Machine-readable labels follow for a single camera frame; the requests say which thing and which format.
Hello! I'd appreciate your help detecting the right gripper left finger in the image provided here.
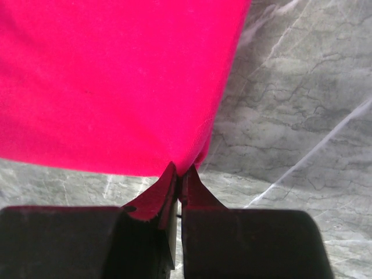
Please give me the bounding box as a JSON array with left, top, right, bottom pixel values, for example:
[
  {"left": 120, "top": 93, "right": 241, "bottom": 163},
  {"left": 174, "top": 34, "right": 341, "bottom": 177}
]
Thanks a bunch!
[{"left": 121, "top": 162, "right": 177, "bottom": 230}]

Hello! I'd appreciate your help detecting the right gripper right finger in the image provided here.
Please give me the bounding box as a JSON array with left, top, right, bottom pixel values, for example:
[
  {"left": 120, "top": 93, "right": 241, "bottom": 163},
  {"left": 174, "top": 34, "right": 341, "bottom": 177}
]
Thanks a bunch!
[{"left": 180, "top": 166, "right": 227, "bottom": 209}]

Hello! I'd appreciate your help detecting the magenta t-shirt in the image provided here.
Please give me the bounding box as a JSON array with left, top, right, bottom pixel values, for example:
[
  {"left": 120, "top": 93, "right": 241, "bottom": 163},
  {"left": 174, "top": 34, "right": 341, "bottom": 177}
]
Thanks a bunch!
[{"left": 1, "top": 1, "right": 251, "bottom": 176}]

